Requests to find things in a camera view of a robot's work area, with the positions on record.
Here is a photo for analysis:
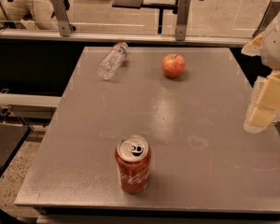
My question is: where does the left metal bracket post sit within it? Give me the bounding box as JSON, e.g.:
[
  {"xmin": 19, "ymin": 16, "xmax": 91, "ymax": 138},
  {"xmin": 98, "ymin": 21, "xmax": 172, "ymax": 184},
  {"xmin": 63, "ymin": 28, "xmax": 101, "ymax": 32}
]
[{"xmin": 50, "ymin": 0, "xmax": 72, "ymax": 37}]

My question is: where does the seated person in beige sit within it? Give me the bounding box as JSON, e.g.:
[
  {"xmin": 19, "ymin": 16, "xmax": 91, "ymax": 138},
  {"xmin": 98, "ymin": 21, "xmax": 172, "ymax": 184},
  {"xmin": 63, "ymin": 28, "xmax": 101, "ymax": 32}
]
[{"xmin": 4, "ymin": 0, "xmax": 58, "ymax": 31}]

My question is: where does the red apple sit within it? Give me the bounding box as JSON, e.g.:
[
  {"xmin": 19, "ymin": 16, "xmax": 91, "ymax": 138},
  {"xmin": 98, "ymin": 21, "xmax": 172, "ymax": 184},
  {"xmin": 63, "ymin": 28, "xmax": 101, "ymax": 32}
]
[{"xmin": 161, "ymin": 53, "xmax": 185, "ymax": 78}]

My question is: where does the clear plastic water bottle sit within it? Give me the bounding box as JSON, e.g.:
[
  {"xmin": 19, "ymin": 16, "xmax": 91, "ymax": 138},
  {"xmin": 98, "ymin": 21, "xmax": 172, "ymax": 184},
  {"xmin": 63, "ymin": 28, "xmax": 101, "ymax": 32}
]
[{"xmin": 97, "ymin": 42, "xmax": 128, "ymax": 80}]

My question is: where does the red coke can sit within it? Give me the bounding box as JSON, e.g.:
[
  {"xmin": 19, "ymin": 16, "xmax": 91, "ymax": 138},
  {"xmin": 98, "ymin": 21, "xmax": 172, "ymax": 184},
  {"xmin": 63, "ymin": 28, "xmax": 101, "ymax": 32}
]
[{"xmin": 115, "ymin": 134, "xmax": 151, "ymax": 194}]

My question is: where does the black side table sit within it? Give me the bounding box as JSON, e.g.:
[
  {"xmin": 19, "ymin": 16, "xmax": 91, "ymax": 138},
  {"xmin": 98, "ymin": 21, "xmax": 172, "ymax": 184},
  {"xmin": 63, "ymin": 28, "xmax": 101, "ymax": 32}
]
[{"xmin": 0, "ymin": 124, "xmax": 31, "ymax": 177}]

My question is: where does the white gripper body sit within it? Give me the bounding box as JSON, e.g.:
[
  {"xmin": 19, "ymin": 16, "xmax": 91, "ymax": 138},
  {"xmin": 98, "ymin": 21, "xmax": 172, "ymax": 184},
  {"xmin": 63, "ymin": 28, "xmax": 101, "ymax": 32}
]
[{"xmin": 260, "ymin": 11, "xmax": 280, "ymax": 70}]

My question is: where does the metal bracket post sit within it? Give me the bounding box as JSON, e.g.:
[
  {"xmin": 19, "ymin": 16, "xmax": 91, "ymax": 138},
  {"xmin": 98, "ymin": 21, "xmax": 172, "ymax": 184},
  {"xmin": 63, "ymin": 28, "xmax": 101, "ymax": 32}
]
[
  {"xmin": 50, "ymin": 0, "xmax": 72, "ymax": 37},
  {"xmin": 252, "ymin": 0, "xmax": 280, "ymax": 38},
  {"xmin": 175, "ymin": 0, "xmax": 190, "ymax": 41}
]

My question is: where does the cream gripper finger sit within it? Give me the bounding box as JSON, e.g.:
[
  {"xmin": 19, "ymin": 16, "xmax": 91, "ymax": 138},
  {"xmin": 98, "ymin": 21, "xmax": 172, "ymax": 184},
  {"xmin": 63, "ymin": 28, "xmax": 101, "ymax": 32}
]
[
  {"xmin": 244, "ymin": 70, "xmax": 280, "ymax": 133},
  {"xmin": 241, "ymin": 32, "xmax": 264, "ymax": 57}
]

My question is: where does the middle metal bracket post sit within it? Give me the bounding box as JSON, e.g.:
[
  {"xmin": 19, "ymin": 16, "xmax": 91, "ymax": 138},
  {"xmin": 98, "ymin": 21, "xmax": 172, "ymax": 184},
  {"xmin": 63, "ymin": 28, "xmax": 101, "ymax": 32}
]
[{"xmin": 175, "ymin": 0, "xmax": 190, "ymax": 41}]

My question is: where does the right metal bracket post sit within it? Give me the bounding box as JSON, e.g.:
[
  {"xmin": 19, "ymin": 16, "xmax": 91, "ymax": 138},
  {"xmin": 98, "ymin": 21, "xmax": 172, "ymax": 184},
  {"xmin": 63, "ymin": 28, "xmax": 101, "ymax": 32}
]
[{"xmin": 252, "ymin": 0, "xmax": 280, "ymax": 38}]

